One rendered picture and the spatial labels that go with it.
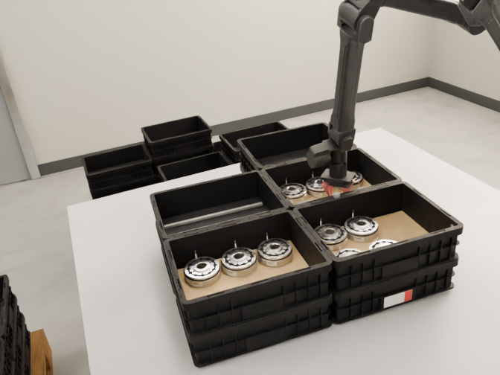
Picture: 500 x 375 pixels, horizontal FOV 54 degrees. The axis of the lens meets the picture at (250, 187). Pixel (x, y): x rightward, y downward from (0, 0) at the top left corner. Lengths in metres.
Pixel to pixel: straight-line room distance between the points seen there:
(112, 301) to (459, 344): 1.02
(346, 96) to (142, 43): 2.94
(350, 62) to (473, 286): 0.76
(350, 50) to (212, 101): 3.18
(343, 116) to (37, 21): 3.01
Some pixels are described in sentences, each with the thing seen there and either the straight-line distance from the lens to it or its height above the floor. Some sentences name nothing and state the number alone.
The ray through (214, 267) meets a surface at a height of 0.86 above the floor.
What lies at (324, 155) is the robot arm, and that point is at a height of 1.06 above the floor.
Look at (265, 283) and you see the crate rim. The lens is 1.24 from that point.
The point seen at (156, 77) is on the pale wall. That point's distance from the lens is 4.27.
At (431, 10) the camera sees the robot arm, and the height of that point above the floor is 1.47.
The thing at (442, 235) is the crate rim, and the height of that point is 0.92.
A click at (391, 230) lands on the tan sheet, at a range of 1.60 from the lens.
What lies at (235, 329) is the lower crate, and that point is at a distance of 1.30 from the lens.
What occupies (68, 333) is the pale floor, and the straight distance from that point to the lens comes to 2.69.
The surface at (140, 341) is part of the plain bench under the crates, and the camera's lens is 1.49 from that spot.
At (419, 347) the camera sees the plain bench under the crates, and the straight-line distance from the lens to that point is 1.42.
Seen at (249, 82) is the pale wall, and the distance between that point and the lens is 4.53.
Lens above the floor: 1.72
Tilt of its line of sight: 29 degrees down
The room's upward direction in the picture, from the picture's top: 6 degrees counter-clockwise
